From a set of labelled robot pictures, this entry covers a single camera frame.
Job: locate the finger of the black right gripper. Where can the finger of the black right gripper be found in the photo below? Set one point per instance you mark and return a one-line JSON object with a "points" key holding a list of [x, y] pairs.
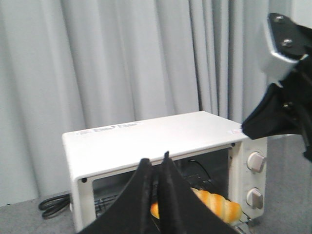
{"points": [[273, 116]]}

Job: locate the upper oven knob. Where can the upper oven knob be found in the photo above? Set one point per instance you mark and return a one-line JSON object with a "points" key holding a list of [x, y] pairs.
{"points": [[256, 162]]}

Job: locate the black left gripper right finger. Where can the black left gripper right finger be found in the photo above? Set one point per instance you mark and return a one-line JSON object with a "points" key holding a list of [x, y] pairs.
{"points": [[173, 188]]}

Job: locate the golden croissant bread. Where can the golden croissant bread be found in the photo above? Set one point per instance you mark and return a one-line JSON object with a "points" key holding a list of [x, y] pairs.
{"points": [[206, 203]]}

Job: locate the grey curtain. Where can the grey curtain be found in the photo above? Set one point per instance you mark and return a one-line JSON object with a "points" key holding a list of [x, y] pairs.
{"points": [[67, 65]]}

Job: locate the black silver other gripper body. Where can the black silver other gripper body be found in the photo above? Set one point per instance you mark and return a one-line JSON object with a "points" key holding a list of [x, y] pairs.
{"points": [[287, 57]]}

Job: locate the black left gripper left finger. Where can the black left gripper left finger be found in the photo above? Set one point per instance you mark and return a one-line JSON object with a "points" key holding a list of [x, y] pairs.
{"points": [[130, 213]]}

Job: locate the white Toshiba toaster oven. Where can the white Toshiba toaster oven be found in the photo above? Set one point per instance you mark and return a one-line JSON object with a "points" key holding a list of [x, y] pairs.
{"points": [[210, 151]]}

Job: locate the lower oven timer knob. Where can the lower oven timer knob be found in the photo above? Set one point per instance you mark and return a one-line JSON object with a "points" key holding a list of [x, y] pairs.
{"points": [[254, 198]]}

